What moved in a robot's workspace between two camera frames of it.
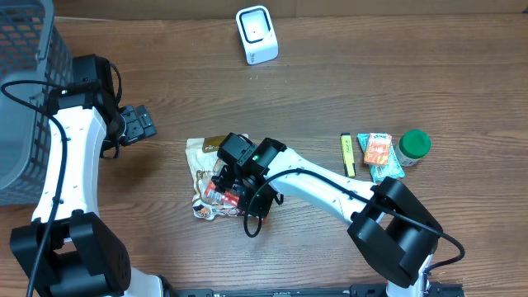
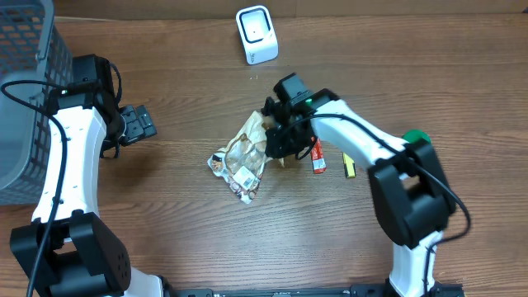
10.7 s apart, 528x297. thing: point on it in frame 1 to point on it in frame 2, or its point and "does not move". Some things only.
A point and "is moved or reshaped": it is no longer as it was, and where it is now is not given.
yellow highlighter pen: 347,154 does not move
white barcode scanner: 258,34 does not move
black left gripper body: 138,124 does not move
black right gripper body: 261,204 to 287,141
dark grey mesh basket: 32,47 does not move
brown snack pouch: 202,153 is moved or reshaped
